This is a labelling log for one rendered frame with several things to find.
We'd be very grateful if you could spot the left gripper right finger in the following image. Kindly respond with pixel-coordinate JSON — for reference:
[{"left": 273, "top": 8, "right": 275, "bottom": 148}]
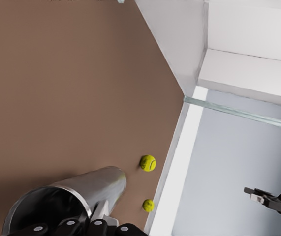
[{"left": 88, "top": 199, "right": 150, "bottom": 236}]

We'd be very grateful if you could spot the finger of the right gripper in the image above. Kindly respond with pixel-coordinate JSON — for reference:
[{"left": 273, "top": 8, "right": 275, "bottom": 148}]
[
  {"left": 244, "top": 187, "right": 278, "bottom": 199},
  {"left": 250, "top": 193, "right": 270, "bottom": 207}
]

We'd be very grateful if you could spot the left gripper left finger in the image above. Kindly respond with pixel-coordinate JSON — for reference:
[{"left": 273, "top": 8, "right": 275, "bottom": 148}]
[{"left": 9, "top": 213, "right": 90, "bottom": 236}]

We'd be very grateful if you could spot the silver tennis ball tube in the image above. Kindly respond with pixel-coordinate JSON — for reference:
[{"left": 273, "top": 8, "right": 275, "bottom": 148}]
[{"left": 1, "top": 166, "right": 127, "bottom": 236}]

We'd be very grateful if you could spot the yellow tennis ball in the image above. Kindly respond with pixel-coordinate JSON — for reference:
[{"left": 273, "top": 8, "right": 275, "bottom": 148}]
[
  {"left": 140, "top": 154, "right": 157, "bottom": 172},
  {"left": 142, "top": 199, "right": 155, "bottom": 213}
]

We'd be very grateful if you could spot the silver frame post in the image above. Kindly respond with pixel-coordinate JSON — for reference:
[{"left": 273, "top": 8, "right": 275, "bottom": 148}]
[{"left": 183, "top": 95, "right": 281, "bottom": 131}]

